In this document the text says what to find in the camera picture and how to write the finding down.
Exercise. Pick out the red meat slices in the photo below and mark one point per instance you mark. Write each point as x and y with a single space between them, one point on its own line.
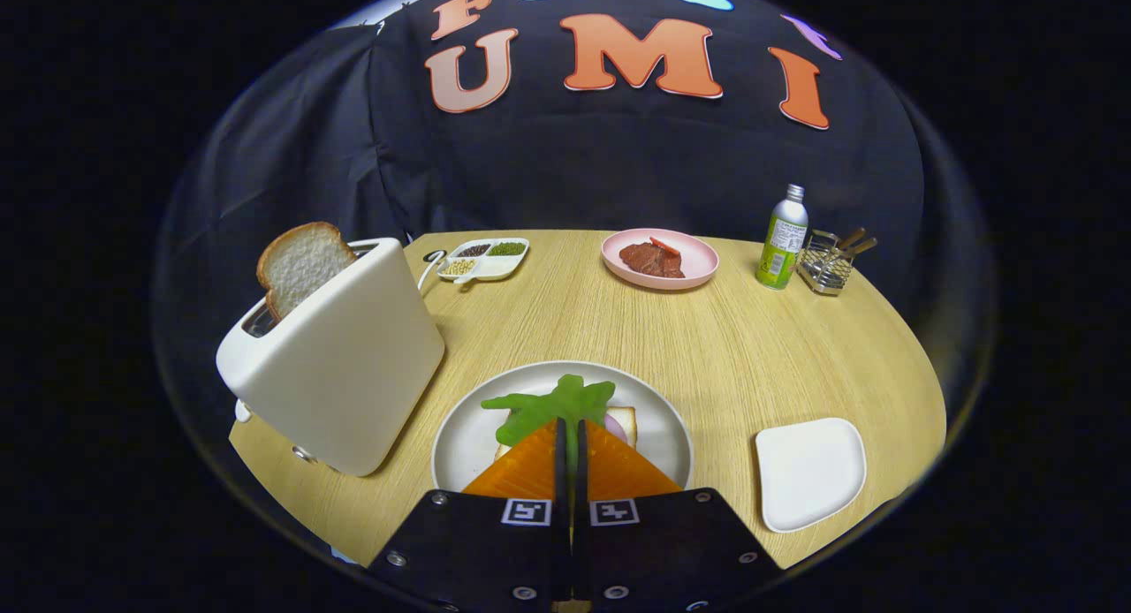
649 261

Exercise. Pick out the toasted bread slice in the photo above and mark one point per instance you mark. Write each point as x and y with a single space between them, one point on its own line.
300 264

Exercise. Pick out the black backdrop cloth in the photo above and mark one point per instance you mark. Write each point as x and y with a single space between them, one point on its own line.
618 154

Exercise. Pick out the pink plate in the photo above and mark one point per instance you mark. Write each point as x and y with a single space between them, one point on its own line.
698 260

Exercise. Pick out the round white plate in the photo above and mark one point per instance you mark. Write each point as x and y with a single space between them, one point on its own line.
468 432

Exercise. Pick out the pink ham slice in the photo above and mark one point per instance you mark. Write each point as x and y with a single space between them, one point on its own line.
615 427

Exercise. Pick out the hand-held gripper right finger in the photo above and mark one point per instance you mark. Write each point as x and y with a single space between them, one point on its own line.
663 551

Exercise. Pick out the white square plate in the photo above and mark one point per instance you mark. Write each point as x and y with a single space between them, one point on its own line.
808 472

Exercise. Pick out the white toaster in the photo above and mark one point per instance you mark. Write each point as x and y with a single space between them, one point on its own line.
353 366

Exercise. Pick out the green labelled bottle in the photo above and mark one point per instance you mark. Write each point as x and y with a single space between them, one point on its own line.
782 242

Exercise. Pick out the orange sausage piece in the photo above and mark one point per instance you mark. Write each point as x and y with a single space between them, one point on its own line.
664 245

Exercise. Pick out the white divided bean dish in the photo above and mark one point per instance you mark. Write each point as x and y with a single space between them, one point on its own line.
486 261

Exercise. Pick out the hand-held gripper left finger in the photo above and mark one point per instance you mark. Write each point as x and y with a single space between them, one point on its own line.
477 551

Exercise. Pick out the green lettuce leaf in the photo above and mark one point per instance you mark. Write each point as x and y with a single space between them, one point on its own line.
565 401

